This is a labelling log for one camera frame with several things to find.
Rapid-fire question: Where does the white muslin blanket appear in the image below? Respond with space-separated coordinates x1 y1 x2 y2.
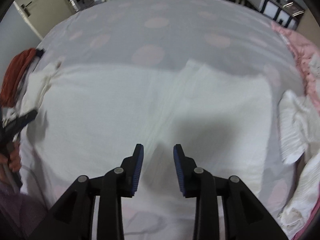
18 60 320 233

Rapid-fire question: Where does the person left hand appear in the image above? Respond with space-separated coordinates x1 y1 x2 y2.
0 141 22 184

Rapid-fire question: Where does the rust red folded sweater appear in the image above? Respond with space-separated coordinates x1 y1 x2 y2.
1 48 37 108

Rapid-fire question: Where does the purple fuzzy sleeve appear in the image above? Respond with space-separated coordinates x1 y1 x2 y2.
1 180 47 239

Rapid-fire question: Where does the beige room door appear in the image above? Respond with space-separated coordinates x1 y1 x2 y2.
14 0 75 39

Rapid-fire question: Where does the grey polka dot bedsheet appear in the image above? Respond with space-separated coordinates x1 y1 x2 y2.
18 0 311 240

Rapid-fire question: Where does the light pink printed pillow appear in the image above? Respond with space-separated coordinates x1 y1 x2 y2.
271 22 319 111

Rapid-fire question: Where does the white nightstand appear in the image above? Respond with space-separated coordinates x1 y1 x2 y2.
238 0 306 30

